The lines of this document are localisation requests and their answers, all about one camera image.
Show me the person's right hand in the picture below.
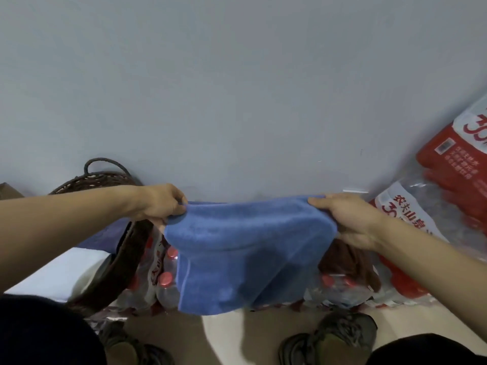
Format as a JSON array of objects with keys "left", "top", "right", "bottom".
[{"left": 307, "top": 193, "right": 386, "bottom": 251}]

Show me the person's left hand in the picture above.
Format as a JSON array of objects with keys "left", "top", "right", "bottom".
[{"left": 133, "top": 183, "right": 189, "bottom": 233}]

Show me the brown towel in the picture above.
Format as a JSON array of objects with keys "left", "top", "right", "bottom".
[{"left": 317, "top": 240, "right": 382, "bottom": 294}]

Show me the dark grey towel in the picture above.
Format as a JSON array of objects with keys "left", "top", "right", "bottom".
[{"left": 77, "top": 217, "right": 131, "bottom": 254}]

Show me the dark brown wicker basket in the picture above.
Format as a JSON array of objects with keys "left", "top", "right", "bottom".
[{"left": 48, "top": 158, "right": 155, "bottom": 317}]

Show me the light blue towel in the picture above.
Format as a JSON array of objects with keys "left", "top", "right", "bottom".
[{"left": 164, "top": 195, "right": 340, "bottom": 316}]

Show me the cream towel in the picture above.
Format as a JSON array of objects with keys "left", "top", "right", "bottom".
[{"left": 5, "top": 247, "right": 112, "bottom": 302}]

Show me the person's right forearm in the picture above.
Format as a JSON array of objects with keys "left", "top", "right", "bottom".
[{"left": 372, "top": 216, "right": 487, "bottom": 343}]

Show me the person's left forearm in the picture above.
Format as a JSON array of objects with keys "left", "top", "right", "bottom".
[{"left": 0, "top": 185, "right": 147, "bottom": 296}]

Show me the person's right grey shoe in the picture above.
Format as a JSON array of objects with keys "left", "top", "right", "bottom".
[{"left": 277, "top": 311, "right": 379, "bottom": 365}]

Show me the person's grey shoe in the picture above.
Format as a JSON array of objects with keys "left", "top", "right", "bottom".
[
  {"left": 277, "top": 311, "right": 379, "bottom": 365},
  {"left": 96, "top": 320, "right": 176, "bottom": 365}
]

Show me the person's left grey shoe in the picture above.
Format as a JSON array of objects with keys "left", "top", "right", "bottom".
[{"left": 96, "top": 320, "right": 176, "bottom": 365}]

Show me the brown paper bag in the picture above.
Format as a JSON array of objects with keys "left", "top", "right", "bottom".
[{"left": 0, "top": 182, "right": 25, "bottom": 200}]

